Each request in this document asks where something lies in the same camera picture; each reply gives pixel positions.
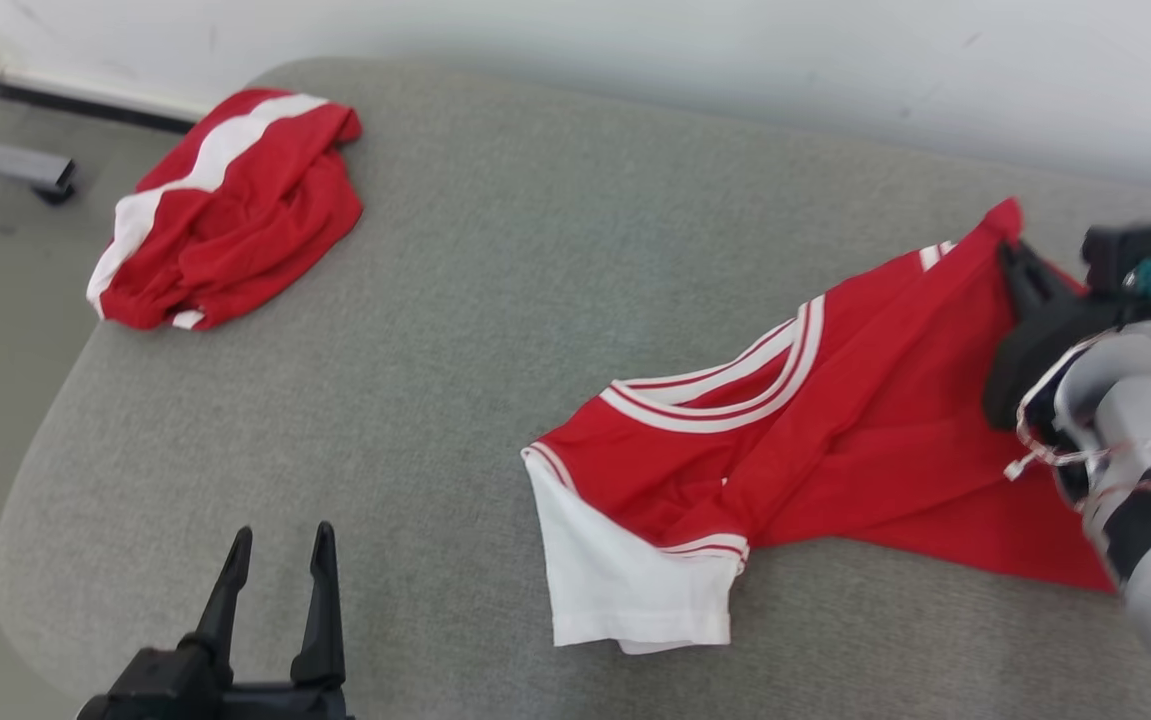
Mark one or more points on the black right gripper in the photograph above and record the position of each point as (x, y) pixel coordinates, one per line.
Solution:
(1045, 340)

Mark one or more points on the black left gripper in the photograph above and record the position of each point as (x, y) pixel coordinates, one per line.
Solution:
(185, 695)

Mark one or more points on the red jersey with white sleeves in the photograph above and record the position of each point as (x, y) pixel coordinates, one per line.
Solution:
(835, 440)

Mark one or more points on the red shorts with white stripe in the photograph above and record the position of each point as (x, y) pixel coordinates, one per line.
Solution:
(255, 220)

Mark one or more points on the grey fabric sofa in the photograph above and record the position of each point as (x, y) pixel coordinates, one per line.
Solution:
(455, 400)

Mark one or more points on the grey metal furniture leg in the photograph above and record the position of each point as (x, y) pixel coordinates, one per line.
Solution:
(15, 165)

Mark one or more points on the black and white baseboard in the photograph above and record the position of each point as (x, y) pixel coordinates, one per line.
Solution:
(85, 105)

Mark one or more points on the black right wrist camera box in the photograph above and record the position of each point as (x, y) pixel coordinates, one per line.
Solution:
(1125, 248)

